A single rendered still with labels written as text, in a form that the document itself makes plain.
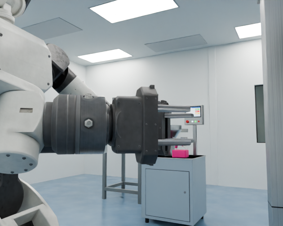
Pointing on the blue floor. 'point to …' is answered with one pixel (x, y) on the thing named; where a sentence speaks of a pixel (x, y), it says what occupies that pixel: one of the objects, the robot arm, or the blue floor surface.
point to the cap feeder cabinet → (174, 189)
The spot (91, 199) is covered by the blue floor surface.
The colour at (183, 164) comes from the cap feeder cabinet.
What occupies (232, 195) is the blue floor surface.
